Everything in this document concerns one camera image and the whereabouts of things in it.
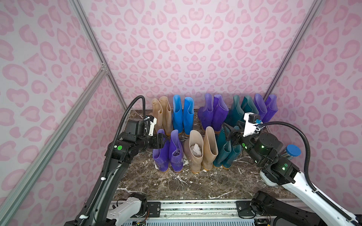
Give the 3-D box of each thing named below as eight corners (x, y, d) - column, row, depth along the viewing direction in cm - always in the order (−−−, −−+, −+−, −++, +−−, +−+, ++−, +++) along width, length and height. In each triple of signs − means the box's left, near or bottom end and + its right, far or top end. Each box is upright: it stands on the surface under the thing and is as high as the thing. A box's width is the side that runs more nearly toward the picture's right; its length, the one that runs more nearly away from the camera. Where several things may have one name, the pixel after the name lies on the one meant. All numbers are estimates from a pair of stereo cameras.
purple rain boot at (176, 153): (171, 175, 87) (166, 155, 66) (172, 152, 97) (168, 129, 76) (183, 175, 87) (182, 155, 66) (184, 152, 97) (183, 129, 76)
